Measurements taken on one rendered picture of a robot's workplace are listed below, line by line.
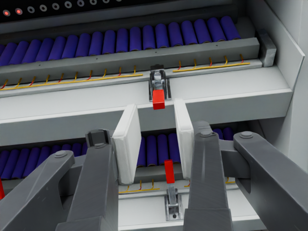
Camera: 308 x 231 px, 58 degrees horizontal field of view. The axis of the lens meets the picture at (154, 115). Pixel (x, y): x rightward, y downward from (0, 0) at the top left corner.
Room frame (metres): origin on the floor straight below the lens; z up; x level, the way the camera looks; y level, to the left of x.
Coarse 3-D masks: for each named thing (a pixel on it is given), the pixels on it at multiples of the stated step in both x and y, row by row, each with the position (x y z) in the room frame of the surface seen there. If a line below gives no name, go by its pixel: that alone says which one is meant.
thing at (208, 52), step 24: (168, 48) 0.38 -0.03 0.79; (192, 48) 0.38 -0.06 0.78; (216, 48) 0.37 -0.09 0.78; (240, 48) 0.36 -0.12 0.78; (0, 72) 0.39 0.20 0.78; (24, 72) 0.39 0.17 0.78; (48, 72) 0.39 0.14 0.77; (72, 72) 0.39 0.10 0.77; (96, 72) 0.39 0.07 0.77; (120, 72) 0.37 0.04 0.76
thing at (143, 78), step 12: (168, 72) 0.36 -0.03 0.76; (180, 72) 0.36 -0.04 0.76; (192, 72) 0.36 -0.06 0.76; (204, 72) 0.36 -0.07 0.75; (216, 72) 0.36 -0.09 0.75; (72, 84) 0.37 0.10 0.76; (84, 84) 0.37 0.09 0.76; (96, 84) 0.37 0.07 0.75; (108, 84) 0.37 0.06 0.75; (0, 96) 0.38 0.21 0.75
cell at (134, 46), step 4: (132, 28) 0.46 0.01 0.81; (136, 28) 0.46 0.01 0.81; (132, 32) 0.45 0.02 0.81; (136, 32) 0.45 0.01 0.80; (140, 32) 0.45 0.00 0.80; (132, 36) 0.44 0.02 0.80; (136, 36) 0.43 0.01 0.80; (140, 36) 0.44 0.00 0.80; (132, 40) 0.42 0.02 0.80; (136, 40) 0.42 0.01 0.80; (140, 40) 0.43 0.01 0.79; (132, 44) 0.41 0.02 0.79; (136, 44) 0.41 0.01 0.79; (140, 44) 0.42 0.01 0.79; (132, 48) 0.41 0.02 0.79; (136, 48) 0.40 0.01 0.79; (140, 48) 0.41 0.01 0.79
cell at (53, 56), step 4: (60, 36) 0.47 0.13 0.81; (56, 40) 0.46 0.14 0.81; (60, 40) 0.46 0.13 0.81; (64, 40) 0.46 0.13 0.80; (56, 44) 0.45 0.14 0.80; (60, 44) 0.45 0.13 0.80; (64, 44) 0.46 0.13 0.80; (52, 48) 0.44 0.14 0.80; (56, 48) 0.44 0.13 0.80; (60, 48) 0.44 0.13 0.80; (64, 48) 0.45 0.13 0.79; (52, 52) 0.43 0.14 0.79; (56, 52) 0.43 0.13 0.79; (60, 52) 0.43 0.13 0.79; (52, 56) 0.42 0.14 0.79; (56, 56) 0.42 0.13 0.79; (60, 56) 0.43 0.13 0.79
